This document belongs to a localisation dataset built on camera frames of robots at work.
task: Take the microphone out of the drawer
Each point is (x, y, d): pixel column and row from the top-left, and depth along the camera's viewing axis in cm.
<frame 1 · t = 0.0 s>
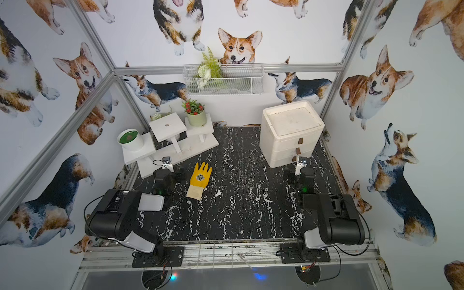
left hand: (173, 163, 94), fingers open
right hand: (293, 165, 93), fingers open
white drawer cabinet: (289, 131, 90), point 24 cm above the table
yellow work glove: (198, 181, 97), point 2 cm above the table
white stepped display shelf: (168, 137, 90), point 22 cm above the table
green pot red flowers: (196, 113, 97), point 25 cm above the table
white cup green inside: (130, 139, 87), point 24 cm above the table
small white flower plant: (156, 116, 108), point 16 cm above the table

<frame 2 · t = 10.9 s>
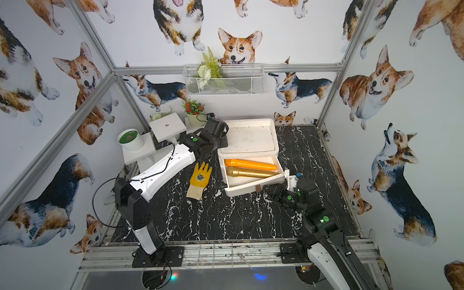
left hand: (226, 135, 82), fingers closed
right hand: (262, 188, 70), fingers open
white drawer cabinet: (252, 140, 85), point 24 cm above the table
gold microphone: (249, 173, 80), point 19 cm above the table
orange microphone: (238, 163, 82), point 20 cm above the table
the other named things where they were.

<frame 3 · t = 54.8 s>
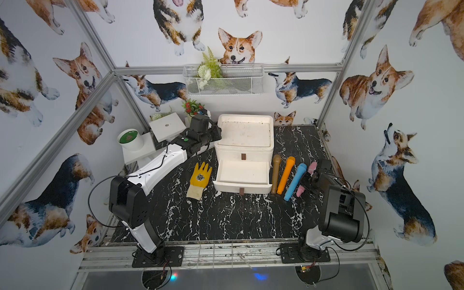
left hand: (223, 129, 86), fingers closed
right hand: (302, 179, 93), fingers open
gold microphone: (277, 161, 102), point 4 cm above the table
orange microphone: (290, 162, 102), point 3 cm above the table
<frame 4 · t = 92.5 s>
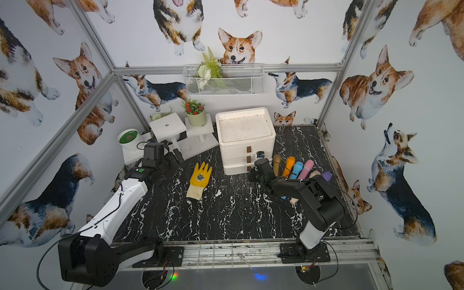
left hand: (175, 153, 83), fingers open
right hand: (249, 167, 94), fingers closed
white drawer cabinet: (244, 134, 88), point 24 cm above the table
blue microphone: (296, 170, 99), point 3 cm above the table
purple microphone: (327, 175, 98), point 2 cm above the table
the other named things where they were.

